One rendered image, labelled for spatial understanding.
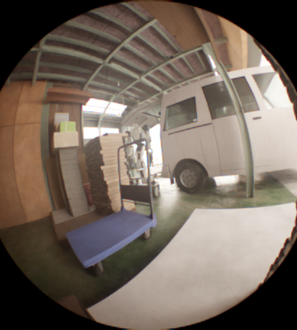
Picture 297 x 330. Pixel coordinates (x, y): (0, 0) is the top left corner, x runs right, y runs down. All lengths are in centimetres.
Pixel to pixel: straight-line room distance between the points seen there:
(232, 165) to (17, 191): 350
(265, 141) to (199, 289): 173
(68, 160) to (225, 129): 221
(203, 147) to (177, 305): 175
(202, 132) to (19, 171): 315
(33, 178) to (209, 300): 261
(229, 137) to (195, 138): 53
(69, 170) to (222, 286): 184
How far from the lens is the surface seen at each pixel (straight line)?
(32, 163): 251
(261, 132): 185
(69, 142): 166
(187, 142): 187
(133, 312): 62
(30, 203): 255
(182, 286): 65
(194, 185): 197
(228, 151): 177
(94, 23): 240
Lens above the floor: 68
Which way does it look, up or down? 2 degrees down
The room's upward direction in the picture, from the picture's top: 10 degrees counter-clockwise
